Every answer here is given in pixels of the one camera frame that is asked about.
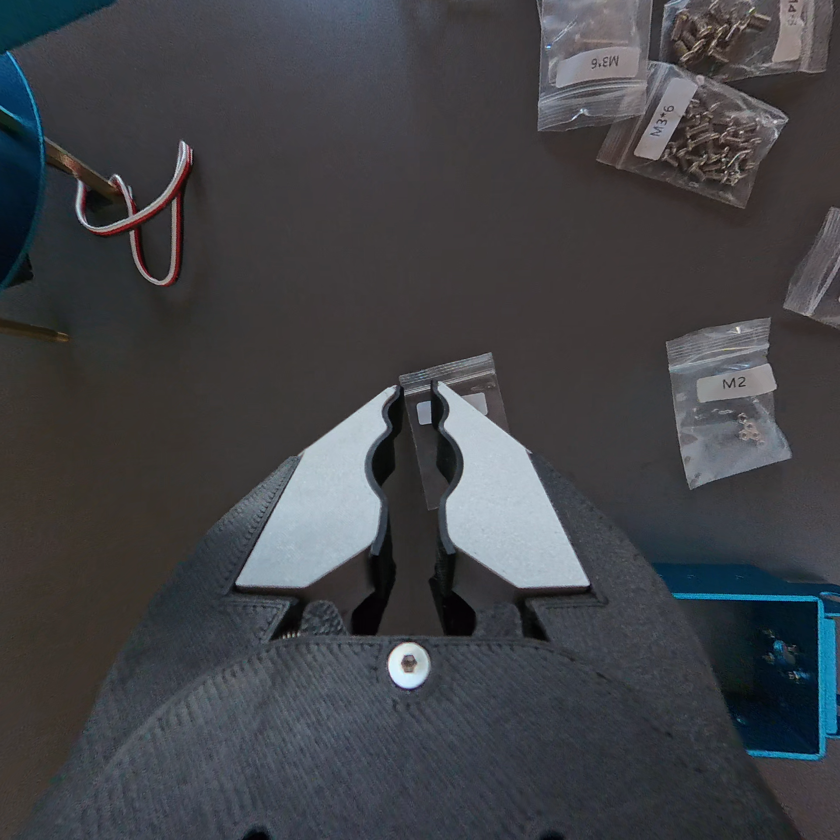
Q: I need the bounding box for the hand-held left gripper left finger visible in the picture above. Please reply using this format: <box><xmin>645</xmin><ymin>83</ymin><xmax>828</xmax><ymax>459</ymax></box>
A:
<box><xmin>234</xmin><ymin>385</ymin><xmax>403</xmax><ymax>636</ymax></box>

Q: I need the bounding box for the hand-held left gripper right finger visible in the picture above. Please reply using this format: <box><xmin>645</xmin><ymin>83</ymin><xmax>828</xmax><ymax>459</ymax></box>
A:
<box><xmin>430</xmin><ymin>381</ymin><xmax>592</xmax><ymax>636</ymax></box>

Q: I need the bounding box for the small clear zip bag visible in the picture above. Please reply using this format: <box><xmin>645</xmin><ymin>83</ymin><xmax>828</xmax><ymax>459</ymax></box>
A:
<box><xmin>398</xmin><ymin>352</ymin><xmax>511</xmax><ymax>511</ymax></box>

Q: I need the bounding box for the blue metal bracket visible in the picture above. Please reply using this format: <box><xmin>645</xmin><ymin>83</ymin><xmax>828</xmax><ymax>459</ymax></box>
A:
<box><xmin>648</xmin><ymin>562</ymin><xmax>840</xmax><ymax>761</ymax></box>

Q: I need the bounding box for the blue hobby robot arm base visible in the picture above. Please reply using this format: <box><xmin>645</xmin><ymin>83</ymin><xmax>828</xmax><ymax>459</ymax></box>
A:
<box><xmin>0</xmin><ymin>0</ymin><xmax>127</xmax><ymax>343</ymax></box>

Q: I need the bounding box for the dark desk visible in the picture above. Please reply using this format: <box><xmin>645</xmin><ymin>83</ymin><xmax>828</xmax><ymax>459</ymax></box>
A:
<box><xmin>0</xmin><ymin>0</ymin><xmax>840</xmax><ymax>840</ymax></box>

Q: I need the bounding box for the plastic bag of tiny nuts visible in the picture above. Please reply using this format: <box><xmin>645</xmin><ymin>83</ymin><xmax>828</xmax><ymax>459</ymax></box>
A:
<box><xmin>665</xmin><ymin>318</ymin><xmax>793</xmax><ymax>491</ymax></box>

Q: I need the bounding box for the clear plastic bag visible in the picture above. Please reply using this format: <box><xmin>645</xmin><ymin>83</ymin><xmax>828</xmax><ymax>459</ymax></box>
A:
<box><xmin>783</xmin><ymin>206</ymin><xmax>840</xmax><ymax>329</ymax></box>

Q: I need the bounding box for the nearly empty plastic bag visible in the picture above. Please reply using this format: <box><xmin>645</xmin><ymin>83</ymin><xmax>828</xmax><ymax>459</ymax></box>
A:
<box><xmin>537</xmin><ymin>0</ymin><xmax>652</xmax><ymax>133</ymax></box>

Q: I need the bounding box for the plastic bag full of screws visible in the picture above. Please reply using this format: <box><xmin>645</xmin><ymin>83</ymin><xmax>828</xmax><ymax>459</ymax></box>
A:
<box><xmin>596</xmin><ymin>61</ymin><xmax>790</xmax><ymax>210</ymax></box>

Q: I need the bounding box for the plastic bag of long screws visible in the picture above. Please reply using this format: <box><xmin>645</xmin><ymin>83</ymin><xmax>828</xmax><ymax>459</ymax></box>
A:
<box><xmin>659</xmin><ymin>0</ymin><xmax>832</xmax><ymax>84</ymax></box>

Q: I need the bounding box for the red white servo cable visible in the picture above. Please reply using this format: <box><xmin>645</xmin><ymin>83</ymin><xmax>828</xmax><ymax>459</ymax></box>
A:
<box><xmin>74</xmin><ymin>140</ymin><xmax>195</xmax><ymax>287</ymax></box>

